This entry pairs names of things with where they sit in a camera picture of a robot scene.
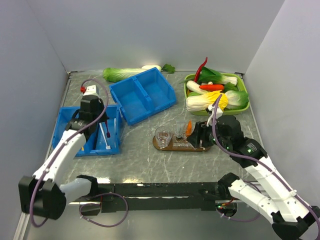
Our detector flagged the white radish toy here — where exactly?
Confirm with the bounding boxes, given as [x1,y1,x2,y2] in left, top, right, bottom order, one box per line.
[141,65,162,71]

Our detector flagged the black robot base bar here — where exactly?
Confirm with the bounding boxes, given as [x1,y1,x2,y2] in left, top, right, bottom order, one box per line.
[68,181,247,213]

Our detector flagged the green vegetable basket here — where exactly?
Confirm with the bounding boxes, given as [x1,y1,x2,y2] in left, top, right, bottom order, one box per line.
[184,72,250,116]

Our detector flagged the blue bin with cups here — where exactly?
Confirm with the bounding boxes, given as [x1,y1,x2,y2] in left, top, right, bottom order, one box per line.
[109,67,177,126]

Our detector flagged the white toothbrush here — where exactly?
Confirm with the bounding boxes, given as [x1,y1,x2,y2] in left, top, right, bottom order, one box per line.
[99,122,111,150]

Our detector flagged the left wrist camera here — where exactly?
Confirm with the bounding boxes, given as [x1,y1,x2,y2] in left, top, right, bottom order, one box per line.
[80,85,99,97]

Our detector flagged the green bok choy toy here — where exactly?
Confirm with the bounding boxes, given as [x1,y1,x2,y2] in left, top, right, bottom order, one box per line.
[196,66,238,86]

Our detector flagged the green white cabbage toy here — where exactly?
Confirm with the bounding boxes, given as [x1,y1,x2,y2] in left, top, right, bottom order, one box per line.
[225,90,249,110]

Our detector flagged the clear faceted plastic cup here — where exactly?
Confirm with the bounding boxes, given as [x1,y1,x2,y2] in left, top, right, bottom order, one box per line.
[154,126,173,149]

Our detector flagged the clear plastic tray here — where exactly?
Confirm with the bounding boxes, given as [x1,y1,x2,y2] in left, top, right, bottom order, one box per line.
[171,133,195,151]

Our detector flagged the orange toothpaste tube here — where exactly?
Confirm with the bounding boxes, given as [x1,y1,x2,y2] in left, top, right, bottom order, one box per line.
[185,120,193,137]

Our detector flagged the green leaf toy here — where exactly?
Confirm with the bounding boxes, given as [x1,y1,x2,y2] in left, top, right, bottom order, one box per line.
[161,63,176,74]

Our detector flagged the yellow napa cabbage toy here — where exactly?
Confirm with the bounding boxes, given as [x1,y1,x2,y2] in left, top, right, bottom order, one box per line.
[186,91,229,116]

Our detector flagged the orange carrot toy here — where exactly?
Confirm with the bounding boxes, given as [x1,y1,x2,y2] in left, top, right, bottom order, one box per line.
[199,84,224,92]

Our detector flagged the green napa cabbage toy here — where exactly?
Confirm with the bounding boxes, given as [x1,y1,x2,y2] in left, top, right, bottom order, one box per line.
[102,67,147,83]

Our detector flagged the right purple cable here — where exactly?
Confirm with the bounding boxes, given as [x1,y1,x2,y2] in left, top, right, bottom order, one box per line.
[211,93,318,240]

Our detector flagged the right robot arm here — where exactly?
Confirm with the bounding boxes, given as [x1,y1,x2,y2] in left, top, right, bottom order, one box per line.
[187,115,320,240]

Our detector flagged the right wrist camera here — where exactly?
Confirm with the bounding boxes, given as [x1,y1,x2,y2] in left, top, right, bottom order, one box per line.
[206,105,223,127]

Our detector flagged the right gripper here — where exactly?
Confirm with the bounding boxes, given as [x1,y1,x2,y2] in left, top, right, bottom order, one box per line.
[185,118,231,150]

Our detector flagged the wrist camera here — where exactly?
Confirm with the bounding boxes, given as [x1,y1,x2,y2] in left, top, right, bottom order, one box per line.
[206,105,223,127]
[80,85,99,97]

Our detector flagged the wooden oval tray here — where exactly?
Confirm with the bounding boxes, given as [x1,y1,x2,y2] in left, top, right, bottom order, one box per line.
[152,136,212,152]

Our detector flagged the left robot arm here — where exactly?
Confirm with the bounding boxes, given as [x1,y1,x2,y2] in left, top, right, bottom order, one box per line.
[18,94,108,227]

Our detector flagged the red chili pepper toy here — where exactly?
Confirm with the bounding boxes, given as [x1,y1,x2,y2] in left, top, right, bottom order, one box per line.
[194,57,208,83]

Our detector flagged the aluminium rail frame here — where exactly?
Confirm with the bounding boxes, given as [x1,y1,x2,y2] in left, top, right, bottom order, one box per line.
[13,71,300,240]

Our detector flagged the blue bin with toiletries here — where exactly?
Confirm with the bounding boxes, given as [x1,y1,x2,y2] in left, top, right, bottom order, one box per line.
[51,104,122,157]

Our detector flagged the red toothbrush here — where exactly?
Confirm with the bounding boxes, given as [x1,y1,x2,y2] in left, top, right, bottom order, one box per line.
[104,120,111,138]

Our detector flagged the white corn toy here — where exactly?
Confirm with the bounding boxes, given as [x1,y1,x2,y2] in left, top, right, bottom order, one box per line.
[186,80,208,95]

